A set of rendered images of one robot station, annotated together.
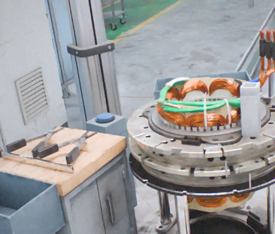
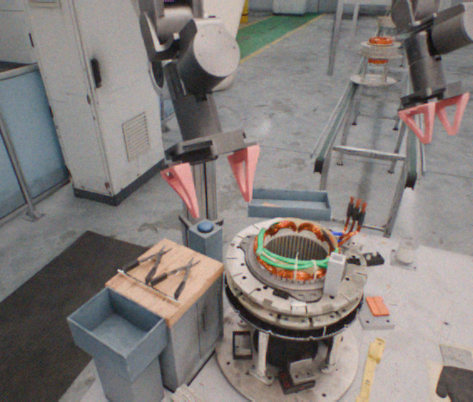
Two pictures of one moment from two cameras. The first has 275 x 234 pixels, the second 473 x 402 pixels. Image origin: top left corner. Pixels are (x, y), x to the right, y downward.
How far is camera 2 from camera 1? 0.29 m
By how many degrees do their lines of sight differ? 11
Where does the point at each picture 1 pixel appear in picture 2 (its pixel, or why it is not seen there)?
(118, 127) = (216, 236)
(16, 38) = (125, 85)
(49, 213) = (157, 341)
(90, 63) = (196, 170)
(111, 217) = (204, 325)
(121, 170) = (217, 288)
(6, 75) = (115, 119)
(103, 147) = (204, 275)
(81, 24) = not seen: hidden behind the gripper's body
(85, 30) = not seen: hidden behind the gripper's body
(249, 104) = (334, 274)
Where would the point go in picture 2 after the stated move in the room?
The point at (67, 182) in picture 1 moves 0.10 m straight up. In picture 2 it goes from (173, 316) to (169, 280)
